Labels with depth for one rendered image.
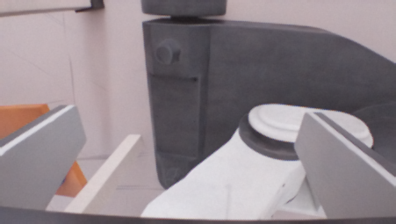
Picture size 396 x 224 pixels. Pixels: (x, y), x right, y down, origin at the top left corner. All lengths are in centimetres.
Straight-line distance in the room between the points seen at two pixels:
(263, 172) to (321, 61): 27
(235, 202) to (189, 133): 30
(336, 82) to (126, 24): 60
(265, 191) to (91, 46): 71
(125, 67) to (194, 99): 35
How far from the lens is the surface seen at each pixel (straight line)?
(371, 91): 55
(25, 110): 65
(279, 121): 36
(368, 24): 69
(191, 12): 44
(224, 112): 51
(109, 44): 76
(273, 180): 32
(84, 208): 66
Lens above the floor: 61
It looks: 59 degrees down
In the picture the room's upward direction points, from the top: 156 degrees counter-clockwise
